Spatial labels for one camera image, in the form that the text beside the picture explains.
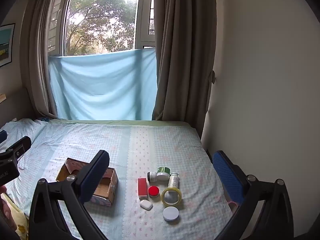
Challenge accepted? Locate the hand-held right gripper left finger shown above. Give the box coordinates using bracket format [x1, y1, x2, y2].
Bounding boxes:
[29, 150, 110, 240]

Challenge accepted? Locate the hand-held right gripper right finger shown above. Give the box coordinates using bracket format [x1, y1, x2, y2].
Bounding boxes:
[212, 150, 295, 240]

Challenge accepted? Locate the cardboard box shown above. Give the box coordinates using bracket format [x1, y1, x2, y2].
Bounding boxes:
[55, 158, 119, 205]

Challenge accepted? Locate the white earbuds case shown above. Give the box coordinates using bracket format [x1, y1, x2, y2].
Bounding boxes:
[139, 199, 153, 211]

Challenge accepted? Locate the green label white jar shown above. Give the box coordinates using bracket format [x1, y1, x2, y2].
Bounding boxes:
[157, 166, 170, 181]

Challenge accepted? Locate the person's left hand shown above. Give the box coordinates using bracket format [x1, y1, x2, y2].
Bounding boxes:
[0, 185, 18, 232]

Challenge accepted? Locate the light blue pillow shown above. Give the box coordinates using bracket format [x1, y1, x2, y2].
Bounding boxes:
[0, 118, 48, 142]

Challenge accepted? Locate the checked floral bed sheet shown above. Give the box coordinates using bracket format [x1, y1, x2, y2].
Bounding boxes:
[0, 119, 237, 240]

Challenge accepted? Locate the red rectangular box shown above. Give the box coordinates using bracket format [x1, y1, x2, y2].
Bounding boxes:
[138, 178, 150, 200]

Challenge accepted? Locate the white bottle green cap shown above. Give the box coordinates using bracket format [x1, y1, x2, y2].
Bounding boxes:
[168, 172, 180, 189]

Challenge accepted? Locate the yellow floral cloth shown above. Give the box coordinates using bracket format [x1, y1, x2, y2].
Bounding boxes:
[2, 195, 29, 240]

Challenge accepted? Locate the clear tape roll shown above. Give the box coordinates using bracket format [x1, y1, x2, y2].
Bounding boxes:
[161, 187, 183, 207]

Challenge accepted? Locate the white lid round jar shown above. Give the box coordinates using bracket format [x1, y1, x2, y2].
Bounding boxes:
[163, 206, 180, 222]

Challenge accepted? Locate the grey-brown curtain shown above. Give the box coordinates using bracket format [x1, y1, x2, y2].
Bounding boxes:
[21, 0, 75, 119]
[152, 0, 217, 140]

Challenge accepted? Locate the light blue hanging cloth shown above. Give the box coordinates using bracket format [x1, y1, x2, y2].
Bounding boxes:
[47, 48, 157, 121]

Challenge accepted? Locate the framed wall picture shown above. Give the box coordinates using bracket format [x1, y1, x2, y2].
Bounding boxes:
[0, 23, 16, 67]

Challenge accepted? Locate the white frame window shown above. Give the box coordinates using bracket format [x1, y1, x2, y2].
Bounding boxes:
[47, 0, 156, 57]

